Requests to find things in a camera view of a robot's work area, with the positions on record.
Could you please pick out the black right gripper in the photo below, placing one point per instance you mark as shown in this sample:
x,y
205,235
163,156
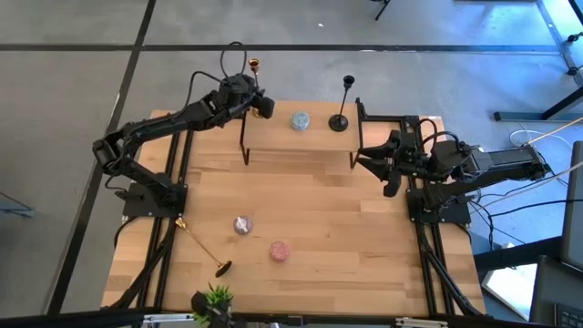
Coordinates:
x,y
410,152

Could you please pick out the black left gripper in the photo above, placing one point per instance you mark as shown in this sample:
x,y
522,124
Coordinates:
x,y
237,95

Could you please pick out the blue patterned candle tin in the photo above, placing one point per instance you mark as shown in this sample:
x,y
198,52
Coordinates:
x,y
300,120

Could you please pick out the gold candlestick holder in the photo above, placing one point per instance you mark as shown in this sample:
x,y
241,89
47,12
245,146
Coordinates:
x,y
224,267
253,64

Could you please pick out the purple patterned candle tin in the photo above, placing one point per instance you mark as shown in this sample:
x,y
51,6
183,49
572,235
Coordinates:
x,y
242,225

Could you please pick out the pink patterned candle tin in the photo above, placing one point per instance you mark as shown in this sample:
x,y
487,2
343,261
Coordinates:
x,y
279,251

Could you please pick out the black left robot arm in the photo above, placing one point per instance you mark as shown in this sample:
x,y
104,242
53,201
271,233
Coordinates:
x,y
182,117

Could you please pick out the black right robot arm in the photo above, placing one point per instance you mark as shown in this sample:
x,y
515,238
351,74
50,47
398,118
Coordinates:
x,y
501,161

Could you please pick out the wooden shelf riser black legs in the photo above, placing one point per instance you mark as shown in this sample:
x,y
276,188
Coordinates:
x,y
319,136

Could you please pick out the black candlestick holder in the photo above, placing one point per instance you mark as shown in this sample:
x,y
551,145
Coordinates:
x,y
338,123

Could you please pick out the black-legged desk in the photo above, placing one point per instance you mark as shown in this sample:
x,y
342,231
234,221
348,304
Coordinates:
x,y
524,116

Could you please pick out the dark grey monitor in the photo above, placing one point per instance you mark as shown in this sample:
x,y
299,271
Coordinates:
x,y
575,205

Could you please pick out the green artificial plant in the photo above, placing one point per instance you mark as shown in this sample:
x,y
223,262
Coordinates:
x,y
216,298

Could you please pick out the black keyboard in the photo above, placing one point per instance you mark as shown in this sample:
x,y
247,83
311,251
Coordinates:
x,y
569,316

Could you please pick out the black overhead rig bar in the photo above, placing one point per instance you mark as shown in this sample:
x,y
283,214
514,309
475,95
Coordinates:
x,y
68,321

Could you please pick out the black aluminium table frame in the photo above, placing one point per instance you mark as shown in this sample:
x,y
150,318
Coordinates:
x,y
385,118

